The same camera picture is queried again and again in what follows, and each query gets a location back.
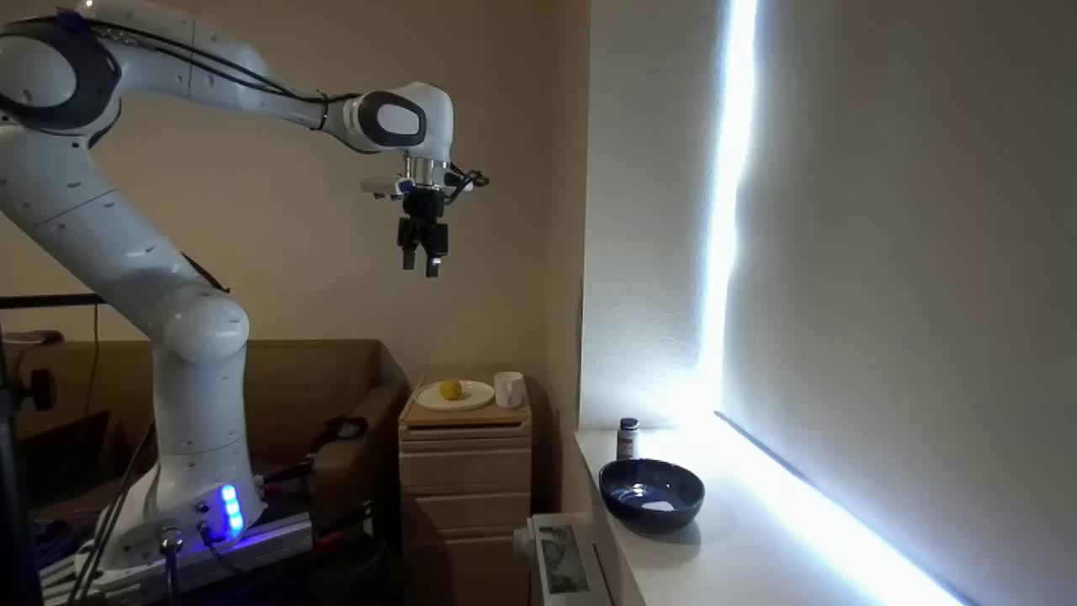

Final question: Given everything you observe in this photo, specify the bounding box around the white mug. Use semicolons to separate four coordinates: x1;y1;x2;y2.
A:
496;371;528;407

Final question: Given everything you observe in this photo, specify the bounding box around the robot base with blue lights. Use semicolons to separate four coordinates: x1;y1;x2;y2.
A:
42;482;315;606

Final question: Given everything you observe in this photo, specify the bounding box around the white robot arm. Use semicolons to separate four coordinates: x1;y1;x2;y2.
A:
0;0;456;546

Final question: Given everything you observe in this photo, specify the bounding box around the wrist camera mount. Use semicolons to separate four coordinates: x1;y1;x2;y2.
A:
362;159;490;203

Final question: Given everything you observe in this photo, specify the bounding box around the small spice bottle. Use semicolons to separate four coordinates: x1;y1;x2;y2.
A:
617;416;638;460

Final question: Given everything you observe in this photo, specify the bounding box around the cabinet drawer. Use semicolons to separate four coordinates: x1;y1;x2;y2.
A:
400;447;532;496

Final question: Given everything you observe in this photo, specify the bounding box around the brown cardboard box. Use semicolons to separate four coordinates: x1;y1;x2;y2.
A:
18;341;408;524

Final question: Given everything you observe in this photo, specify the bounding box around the white plate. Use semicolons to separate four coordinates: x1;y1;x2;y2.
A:
419;379;496;410

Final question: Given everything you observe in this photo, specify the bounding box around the dark blue bowl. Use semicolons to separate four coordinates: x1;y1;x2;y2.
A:
601;457;708;530

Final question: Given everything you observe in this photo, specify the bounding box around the white radiator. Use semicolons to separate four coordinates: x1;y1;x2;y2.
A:
514;512;614;606

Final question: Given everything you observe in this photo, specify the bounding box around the beige drawer cabinet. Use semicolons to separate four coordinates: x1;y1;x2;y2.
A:
398;396;532;606

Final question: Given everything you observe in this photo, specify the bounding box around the yellow lemon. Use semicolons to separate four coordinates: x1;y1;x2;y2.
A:
437;379;465;399

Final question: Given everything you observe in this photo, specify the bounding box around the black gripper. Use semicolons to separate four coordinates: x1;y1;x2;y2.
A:
398;187;448;275

